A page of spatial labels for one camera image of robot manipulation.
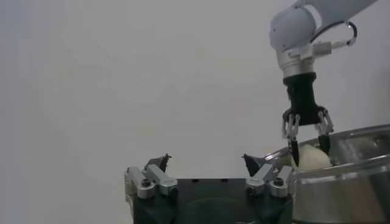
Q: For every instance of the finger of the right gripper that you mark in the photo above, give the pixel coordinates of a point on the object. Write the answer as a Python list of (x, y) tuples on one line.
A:
[(324, 141), (293, 143)]

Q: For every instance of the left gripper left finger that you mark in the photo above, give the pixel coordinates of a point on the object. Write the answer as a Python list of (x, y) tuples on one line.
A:
[(158, 179)]

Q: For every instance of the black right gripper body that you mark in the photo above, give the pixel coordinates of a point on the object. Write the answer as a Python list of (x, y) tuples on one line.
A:
[(303, 100)]

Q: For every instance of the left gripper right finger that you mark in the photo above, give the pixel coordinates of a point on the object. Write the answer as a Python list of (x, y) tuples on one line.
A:
[(262, 179)]

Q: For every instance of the white steamed baozi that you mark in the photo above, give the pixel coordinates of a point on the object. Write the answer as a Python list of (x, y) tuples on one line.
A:
[(312, 158)]

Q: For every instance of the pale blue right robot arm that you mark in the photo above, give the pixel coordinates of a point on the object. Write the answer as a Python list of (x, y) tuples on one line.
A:
[(292, 30)]

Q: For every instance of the stainless steel steamer basket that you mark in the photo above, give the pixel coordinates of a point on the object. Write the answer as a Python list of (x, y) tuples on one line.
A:
[(350, 194)]

